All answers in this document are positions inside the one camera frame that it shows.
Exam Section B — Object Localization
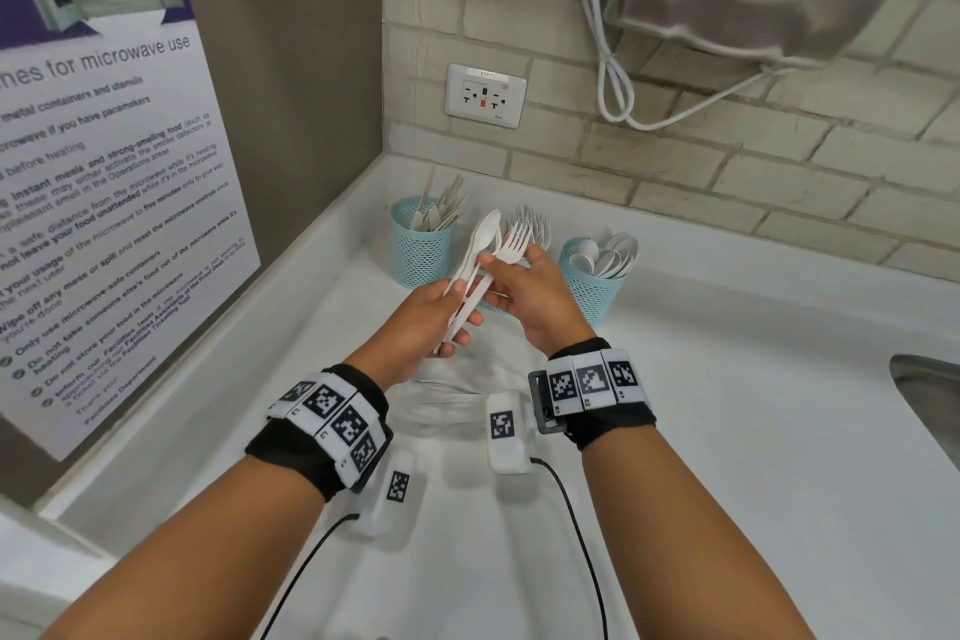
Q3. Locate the person's left hand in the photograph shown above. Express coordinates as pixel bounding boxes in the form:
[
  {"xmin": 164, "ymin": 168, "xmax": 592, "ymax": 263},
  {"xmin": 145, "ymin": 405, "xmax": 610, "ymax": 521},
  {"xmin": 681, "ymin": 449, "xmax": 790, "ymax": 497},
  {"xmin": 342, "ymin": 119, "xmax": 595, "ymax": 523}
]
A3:
[{"xmin": 343, "ymin": 279, "xmax": 487, "ymax": 393}]

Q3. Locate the person's right hand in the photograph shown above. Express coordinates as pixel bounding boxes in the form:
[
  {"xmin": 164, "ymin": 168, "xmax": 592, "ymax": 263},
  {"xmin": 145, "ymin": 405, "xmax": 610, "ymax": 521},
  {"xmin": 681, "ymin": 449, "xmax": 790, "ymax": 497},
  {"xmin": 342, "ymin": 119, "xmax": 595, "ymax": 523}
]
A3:
[{"xmin": 477, "ymin": 243, "xmax": 598, "ymax": 358}]

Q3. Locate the white plastic fork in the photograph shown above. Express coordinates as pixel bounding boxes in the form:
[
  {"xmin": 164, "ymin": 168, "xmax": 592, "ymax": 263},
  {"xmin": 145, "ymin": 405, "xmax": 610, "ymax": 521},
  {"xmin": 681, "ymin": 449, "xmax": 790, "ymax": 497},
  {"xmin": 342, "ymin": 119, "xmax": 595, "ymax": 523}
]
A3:
[{"xmin": 480, "ymin": 222, "xmax": 534, "ymax": 267}]

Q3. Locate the white plastic spoon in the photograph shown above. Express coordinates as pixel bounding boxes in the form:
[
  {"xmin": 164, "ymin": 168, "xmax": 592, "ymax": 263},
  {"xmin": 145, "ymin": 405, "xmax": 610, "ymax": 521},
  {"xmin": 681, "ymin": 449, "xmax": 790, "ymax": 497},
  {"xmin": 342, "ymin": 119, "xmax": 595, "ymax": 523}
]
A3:
[{"xmin": 442, "ymin": 209, "xmax": 502, "ymax": 299}]

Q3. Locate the person's left forearm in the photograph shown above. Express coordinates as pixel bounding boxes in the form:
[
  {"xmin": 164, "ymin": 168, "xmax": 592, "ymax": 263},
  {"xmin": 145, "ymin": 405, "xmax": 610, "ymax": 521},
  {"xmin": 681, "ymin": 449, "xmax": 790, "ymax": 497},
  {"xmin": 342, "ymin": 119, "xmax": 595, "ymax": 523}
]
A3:
[{"xmin": 41, "ymin": 448, "xmax": 331, "ymax": 640}]

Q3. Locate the person's right forearm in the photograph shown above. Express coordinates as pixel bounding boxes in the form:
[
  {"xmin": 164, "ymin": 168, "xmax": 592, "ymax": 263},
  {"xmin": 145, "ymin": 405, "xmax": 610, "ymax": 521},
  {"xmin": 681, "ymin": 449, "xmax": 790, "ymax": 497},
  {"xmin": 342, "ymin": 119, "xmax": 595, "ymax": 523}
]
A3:
[{"xmin": 581, "ymin": 425, "xmax": 815, "ymax": 640}]

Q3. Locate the blue mesh cup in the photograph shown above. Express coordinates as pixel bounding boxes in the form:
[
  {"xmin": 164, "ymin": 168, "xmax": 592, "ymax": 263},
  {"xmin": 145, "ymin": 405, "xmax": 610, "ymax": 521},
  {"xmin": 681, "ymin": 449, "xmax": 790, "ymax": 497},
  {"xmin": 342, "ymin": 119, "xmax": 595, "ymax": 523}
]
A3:
[
  {"xmin": 558, "ymin": 236, "xmax": 628, "ymax": 328},
  {"xmin": 388, "ymin": 195, "xmax": 459, "ymax": 290}
]

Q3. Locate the bunch of white plastic forks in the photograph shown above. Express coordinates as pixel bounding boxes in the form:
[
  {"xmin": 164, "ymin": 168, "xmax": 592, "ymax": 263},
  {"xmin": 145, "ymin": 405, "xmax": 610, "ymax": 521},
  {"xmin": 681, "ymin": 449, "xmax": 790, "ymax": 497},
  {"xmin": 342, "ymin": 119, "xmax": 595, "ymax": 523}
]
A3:
[{"xmin": 512, "ymin": 203, "xmax": 553, "ymax": 251}]

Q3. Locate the bunch of white plastic knives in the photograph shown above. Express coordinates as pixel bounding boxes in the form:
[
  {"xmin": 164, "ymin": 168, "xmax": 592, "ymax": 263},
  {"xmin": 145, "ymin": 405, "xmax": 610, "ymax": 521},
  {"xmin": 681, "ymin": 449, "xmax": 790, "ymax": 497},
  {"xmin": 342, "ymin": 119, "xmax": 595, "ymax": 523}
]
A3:
[{"xmin": 408, "ymin": 167, "xmax": 471, "ymax": 234}]

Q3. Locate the clear plastic bag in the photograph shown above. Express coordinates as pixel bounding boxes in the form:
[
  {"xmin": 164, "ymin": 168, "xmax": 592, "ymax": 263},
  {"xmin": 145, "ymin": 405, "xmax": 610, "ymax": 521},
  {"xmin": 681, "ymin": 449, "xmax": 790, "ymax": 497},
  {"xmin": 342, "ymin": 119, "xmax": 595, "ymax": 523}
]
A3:
[{"xmin": 390, "ymin": 354, "xmax": 498, "ymax": 440}]

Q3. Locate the bunch of white plastic spoons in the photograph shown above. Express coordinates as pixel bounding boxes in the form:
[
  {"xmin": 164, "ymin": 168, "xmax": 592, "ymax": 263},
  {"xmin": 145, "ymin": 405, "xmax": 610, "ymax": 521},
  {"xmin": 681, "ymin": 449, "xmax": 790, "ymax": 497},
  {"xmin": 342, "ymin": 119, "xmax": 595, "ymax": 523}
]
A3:
[{"xmin": 567, "ymin": 230, "xmax": 640, "ymax": 281}]

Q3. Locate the black wristband with marker tiles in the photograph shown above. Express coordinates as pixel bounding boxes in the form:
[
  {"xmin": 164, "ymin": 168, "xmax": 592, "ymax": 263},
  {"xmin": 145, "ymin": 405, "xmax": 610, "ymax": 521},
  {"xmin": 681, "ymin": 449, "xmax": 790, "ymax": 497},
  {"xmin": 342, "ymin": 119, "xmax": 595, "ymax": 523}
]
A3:
[
  {"xmin": 527, "ymin": 338, "xmax": 658, "ymax": 452},
  {"xmin": 246, "ymin": 364, "xmax": 395, "ymax": 502}
]

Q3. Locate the microwave notice poster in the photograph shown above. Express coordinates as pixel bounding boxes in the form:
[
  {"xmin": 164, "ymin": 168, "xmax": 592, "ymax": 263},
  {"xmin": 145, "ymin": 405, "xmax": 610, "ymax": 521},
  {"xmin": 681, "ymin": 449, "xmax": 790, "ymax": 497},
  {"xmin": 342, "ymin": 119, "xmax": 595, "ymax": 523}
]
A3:
[{"xmin": 0, "ymin": 0, "xmax": 262, "ymax": 465}]

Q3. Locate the stainless steel sink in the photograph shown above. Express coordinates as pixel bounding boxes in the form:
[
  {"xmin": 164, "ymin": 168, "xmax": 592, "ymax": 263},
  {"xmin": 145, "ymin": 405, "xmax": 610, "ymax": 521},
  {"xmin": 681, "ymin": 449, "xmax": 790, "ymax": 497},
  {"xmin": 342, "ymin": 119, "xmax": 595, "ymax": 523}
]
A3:
[{"xmin": 888, "ymin": 353, "xmax": 960, "ymax": 473}]

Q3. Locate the white wrist camera with marker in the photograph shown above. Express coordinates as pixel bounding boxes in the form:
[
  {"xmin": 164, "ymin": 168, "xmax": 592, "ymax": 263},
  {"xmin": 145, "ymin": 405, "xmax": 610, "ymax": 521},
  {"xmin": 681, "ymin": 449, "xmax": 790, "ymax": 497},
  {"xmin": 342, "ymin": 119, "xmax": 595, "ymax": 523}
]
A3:
[
  {"xmin": 352, "ymin": 447, "xmax": 429, "ymax": 540},
  {"xmin": 486, "ymin": 389, "xmax": 536, "ymax": 476}
]

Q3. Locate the white wall outlet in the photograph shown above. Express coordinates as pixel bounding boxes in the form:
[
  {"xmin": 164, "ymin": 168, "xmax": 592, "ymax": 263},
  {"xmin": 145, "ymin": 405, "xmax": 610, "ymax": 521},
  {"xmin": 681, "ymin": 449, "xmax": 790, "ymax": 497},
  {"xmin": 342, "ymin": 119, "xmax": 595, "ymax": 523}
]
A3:
[{"xmin": 444, "ymin": 62, "xmax": 529, "ymax": 130}]

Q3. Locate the white power cable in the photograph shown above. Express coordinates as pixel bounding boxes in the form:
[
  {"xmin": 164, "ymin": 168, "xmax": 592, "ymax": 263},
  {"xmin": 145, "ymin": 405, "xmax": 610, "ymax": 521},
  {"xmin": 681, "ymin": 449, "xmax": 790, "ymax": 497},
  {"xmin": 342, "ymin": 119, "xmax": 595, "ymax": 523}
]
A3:
[{"xmin": 581, "ymin": 0, "xmax": 798, "ymax": 133}]

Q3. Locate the black camera cable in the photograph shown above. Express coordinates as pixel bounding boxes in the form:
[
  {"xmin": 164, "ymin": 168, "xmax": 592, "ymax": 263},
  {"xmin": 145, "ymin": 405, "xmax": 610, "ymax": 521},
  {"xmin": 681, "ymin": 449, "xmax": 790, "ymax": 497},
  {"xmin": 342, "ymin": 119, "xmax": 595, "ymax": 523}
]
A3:
[
  {"xmin": 528, "ymin": 456, "xmax": 610, "ymax": 640},
  {"xmin": 258, "ymin": 512, "xmax": 363, "ymax": 640}
]

